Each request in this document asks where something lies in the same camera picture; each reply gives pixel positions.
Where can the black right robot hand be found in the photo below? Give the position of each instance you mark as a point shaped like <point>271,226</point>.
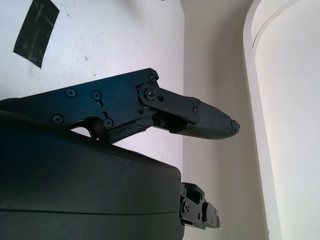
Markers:
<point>75,180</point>

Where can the black tape strip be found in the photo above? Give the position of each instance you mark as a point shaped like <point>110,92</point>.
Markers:
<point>35,32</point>

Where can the white curved container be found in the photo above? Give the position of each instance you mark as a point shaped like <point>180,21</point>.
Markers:
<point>287,120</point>

